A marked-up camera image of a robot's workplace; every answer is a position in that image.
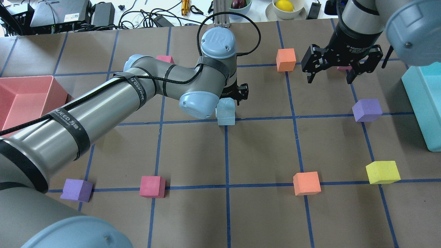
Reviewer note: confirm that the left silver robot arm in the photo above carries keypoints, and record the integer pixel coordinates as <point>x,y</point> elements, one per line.
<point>39,149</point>

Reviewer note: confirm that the pink foam block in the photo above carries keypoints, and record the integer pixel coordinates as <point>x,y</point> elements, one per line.
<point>165,58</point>
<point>152,187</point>
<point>344,67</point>

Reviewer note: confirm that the light blue foam block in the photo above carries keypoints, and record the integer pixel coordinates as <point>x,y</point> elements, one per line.
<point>226,108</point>
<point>226,121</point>

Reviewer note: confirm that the black computer box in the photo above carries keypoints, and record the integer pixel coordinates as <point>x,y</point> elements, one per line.
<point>61,13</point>

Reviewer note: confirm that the pink foam block near left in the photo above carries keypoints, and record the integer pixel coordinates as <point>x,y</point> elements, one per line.
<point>152,187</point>

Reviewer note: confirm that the purple foam block left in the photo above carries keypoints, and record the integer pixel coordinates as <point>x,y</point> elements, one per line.
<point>77,190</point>

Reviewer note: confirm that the black power adapter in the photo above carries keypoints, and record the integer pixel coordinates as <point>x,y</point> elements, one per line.
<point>103,14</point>

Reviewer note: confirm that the orange foam block near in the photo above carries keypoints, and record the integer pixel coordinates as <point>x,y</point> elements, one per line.
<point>306,183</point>

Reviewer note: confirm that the yellow foam block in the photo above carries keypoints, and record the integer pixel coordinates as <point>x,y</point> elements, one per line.
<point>382,172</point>

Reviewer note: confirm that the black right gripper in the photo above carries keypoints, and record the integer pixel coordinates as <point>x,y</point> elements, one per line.
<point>348,40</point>

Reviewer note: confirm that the pink foam block far left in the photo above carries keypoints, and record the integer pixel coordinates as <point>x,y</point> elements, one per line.
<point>165,58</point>

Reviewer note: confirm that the orange foam block far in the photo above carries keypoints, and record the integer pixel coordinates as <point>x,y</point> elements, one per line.
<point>286,60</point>

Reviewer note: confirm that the pink foam block right far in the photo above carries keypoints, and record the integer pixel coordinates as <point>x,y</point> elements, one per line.
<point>344,67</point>

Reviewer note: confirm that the purple foam block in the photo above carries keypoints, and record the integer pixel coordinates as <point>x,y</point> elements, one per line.
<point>77,190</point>
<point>367,110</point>

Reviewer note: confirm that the scissors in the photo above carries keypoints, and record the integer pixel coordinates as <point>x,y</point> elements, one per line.
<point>193,9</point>

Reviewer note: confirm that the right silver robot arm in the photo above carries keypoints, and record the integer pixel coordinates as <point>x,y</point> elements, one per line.
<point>412,28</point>

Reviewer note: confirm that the purple foam block right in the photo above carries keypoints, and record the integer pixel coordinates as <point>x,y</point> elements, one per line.
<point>367,110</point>

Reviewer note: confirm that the pink plastic tray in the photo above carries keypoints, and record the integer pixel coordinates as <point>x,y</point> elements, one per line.
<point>23,99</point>

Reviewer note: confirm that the teal plastic tray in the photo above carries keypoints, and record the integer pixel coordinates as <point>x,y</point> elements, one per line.
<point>423,87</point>

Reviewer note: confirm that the aluminium frame post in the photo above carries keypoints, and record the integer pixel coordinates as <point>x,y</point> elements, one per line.
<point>221,17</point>

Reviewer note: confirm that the beige bowl with lemon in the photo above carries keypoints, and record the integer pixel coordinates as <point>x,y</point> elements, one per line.
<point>289,9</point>

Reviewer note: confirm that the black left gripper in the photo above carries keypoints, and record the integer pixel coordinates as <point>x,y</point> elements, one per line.
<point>242,91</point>

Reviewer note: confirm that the orange foam block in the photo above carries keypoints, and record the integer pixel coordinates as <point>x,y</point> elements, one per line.
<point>286,60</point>
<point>306,183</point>

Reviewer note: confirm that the green bowl with fruit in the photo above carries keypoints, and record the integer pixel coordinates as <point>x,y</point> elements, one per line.
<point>240,6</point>

